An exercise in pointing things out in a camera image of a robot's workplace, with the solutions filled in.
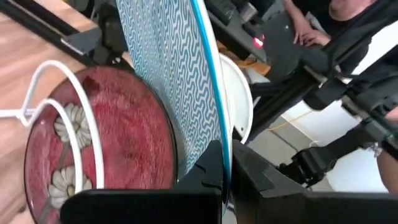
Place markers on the black laptop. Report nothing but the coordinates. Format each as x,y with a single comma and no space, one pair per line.
283,53

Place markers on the black metal frame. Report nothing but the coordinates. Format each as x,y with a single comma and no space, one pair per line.
31,21

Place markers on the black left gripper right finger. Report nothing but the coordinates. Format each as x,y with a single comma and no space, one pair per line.
280,205

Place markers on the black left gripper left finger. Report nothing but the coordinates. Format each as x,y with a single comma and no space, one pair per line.
140,207

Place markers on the blue patterned plate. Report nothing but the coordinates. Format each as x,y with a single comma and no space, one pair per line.
168,77

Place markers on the person's leg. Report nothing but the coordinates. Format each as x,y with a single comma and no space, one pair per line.
388,174

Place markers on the red floral plate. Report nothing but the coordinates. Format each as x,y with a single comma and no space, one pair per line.
130,130

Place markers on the person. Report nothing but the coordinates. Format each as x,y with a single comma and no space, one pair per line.
348,9

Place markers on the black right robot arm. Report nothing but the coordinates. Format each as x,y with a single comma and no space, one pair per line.
320,158

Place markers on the person's hand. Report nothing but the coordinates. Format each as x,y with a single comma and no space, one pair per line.
314,38

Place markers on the white plate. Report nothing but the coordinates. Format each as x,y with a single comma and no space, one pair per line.
239,93

